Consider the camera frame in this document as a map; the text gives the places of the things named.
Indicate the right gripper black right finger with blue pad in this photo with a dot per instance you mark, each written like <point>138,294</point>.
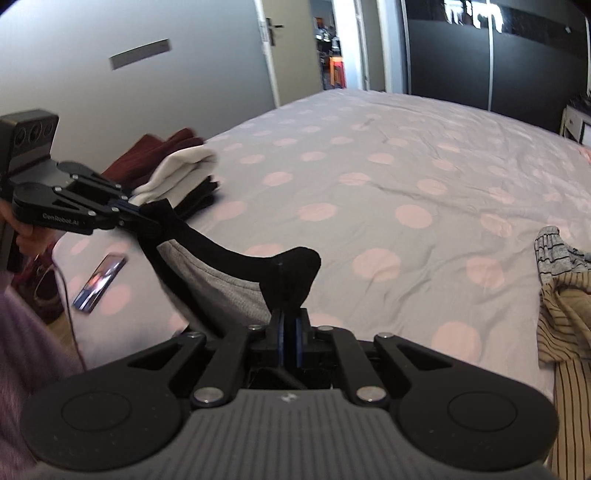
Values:
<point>367,373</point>

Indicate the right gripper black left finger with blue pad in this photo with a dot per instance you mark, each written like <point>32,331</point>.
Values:
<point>204,374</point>

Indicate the black garment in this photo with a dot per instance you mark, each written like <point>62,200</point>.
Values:
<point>285,279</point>

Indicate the person's left hand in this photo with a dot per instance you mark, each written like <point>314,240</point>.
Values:
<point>31,240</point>

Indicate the grey folded garment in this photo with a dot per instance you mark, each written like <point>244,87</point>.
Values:
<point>211,301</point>

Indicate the dark red folded garment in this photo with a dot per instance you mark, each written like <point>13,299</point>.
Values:
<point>135,166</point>

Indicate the smartphone with lit screen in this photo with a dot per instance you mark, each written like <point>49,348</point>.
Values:
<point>98,282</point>

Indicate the white folded garment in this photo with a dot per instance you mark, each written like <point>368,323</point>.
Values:
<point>176,176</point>

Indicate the grey polka dot bedsheet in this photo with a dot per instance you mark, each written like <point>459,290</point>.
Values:
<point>424,212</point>

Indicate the purple fuzzy sleeve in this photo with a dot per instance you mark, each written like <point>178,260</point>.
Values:
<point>31,359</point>

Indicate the beige striped garment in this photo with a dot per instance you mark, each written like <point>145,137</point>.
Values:
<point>563,338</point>

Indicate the grey striped garment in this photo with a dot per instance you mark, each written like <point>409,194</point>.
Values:
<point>555,257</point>

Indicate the cream room door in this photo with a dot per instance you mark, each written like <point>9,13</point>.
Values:
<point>289,47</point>

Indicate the white bedside table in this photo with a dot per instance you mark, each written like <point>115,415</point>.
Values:
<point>576,120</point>

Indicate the dark sliding wardrobe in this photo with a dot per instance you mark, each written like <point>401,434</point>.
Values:
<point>521,59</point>

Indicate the grey wall plate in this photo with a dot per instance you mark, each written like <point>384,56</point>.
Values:
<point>139,53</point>

